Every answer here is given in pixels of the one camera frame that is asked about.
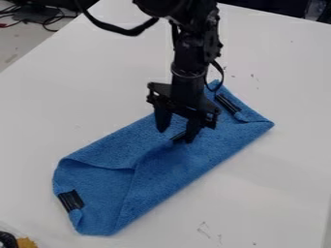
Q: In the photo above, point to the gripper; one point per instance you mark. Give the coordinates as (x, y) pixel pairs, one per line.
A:
(186, 93)

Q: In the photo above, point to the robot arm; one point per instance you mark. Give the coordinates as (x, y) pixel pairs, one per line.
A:
(192, 38)

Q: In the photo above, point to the blue cloth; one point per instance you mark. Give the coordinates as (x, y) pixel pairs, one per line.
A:
(142, 168)

